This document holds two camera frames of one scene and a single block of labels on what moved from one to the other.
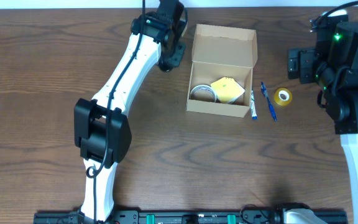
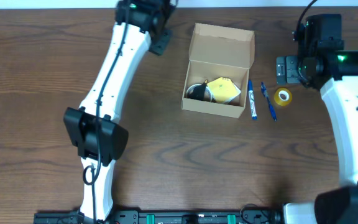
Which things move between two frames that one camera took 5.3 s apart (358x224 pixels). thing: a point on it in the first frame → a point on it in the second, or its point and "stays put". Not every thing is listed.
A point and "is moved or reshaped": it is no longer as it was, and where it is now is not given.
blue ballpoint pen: x=264 y=91 stays put
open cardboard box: x=222 y=51 stays put
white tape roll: x=203 y=93 is moved or reshaped
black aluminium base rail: x=240 y=216 stays put
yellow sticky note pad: x=227 y=90 is moved or reshaped
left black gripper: x=173 y=54 → x=161 y=42
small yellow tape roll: x=283 y=96 stays put
